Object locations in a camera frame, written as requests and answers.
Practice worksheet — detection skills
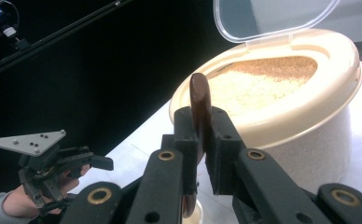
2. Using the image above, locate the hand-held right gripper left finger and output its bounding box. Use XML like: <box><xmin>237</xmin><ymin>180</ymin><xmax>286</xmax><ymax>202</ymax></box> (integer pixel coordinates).
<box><xmin>161</xmin><ymin>105</ymin><xmax>201</xmax><ymax>197</ymax></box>

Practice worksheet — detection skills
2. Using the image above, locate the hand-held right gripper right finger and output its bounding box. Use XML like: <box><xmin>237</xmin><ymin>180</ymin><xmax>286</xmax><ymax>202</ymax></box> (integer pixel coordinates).
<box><xmin>205</xmin><ymin>106</ymin><xmax>247</xmax><ymax>196</ymax></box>

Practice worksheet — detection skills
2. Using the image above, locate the white cup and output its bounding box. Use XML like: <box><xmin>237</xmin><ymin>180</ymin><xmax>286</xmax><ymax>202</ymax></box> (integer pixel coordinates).
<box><xmin>185</xmin><ymin>203</ymin><xmax>205</xmax><ymax>224</ymax></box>

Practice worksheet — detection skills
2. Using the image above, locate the brown wooden spoon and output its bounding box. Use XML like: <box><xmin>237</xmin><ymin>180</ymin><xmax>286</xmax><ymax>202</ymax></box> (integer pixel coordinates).
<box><xmin>182</xmin><ymin>72</ymin><xmax>214</xmax><ymax>218</ymax></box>

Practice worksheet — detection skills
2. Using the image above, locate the rice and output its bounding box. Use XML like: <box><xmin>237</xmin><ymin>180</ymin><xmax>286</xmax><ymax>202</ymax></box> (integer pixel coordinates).
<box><xmin>206</xmin><ymin>55</ymin><xmax>319</xmax><ymax>118</ymax></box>

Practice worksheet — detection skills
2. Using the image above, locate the beige rice container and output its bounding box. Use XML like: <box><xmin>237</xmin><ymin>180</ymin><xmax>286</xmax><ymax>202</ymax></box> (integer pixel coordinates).
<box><xmin>169</xmin><ymin>28</ymin><xmax>362</xmax><ymax>195</ymax></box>

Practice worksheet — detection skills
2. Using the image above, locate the black curtain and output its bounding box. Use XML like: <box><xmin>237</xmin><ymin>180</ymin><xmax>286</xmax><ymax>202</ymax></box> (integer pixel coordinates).
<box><xmin>0</xmin><ymin>0</ymin><xmax>236</xmax><ymax>200</ymax></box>

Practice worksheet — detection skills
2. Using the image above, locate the black pole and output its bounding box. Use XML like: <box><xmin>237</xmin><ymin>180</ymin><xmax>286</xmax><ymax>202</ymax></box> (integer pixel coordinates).
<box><xmin>0</xmin><ymin>0</ymin><xmax>134</xmax><ymax>82</ymax></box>

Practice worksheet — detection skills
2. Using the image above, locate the clear container lid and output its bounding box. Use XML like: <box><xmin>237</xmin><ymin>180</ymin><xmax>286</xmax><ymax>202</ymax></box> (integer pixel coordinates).
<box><xmin>213</xmin><ymin>0</ymin><xmax>341</xmax><ymax>45</ymax></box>

